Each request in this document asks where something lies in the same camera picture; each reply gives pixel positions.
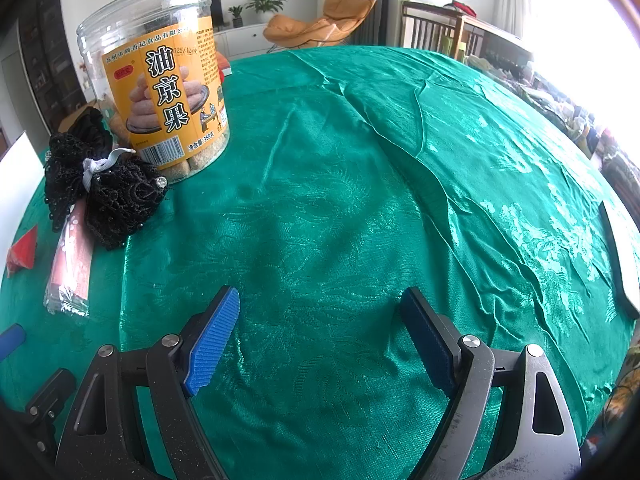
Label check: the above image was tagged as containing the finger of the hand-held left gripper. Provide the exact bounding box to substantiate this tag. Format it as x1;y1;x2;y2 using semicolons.
25;367;77;461
0;324;25;361

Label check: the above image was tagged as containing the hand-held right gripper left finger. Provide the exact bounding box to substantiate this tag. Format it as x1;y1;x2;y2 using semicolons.
55;286;241;480

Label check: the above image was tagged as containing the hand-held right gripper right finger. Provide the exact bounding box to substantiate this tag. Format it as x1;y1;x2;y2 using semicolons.
400;287;583;480

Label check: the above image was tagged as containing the white cardboard box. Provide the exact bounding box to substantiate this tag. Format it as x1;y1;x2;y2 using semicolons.
0;131;46;261

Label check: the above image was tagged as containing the black lace hair scrunchie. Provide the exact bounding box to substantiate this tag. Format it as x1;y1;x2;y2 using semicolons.
44;107;168;251

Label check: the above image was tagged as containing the red triangular packet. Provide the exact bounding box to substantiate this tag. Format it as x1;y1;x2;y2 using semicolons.
6;225;39;269

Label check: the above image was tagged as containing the long flat plastic packet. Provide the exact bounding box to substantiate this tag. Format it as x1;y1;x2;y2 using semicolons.
44;200;92;317

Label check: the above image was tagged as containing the green satin tablecloth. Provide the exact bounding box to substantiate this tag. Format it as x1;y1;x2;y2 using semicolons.
0;45;640;480

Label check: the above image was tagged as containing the dark patterned fabric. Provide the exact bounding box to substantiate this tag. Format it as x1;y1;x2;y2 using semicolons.
602;370;640;441

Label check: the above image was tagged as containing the smartphone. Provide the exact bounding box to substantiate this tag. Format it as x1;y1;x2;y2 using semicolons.
599;201;640;318

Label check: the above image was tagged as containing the clear plastic jar yellow label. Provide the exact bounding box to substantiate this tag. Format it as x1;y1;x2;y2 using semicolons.
76;0;231;184

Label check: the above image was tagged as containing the clutter of bottles and bags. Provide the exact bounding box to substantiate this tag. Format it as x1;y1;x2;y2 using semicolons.
465;50;640;201

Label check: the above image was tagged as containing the dark display cabinet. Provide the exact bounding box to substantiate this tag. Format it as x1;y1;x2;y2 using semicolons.
17;0;87;128

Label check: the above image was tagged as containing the white television cabinet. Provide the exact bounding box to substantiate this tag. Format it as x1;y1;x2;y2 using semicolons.
212;22;273;61

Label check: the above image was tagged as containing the wooden slatted crib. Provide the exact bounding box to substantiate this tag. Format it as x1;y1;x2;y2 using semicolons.
400;1;533;68

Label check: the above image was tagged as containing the orange lounge chair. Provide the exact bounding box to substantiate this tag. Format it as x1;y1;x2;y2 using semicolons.
262;0;377;53

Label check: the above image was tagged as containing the large potted green plant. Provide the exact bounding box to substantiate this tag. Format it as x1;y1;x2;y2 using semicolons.
245;0;290;26

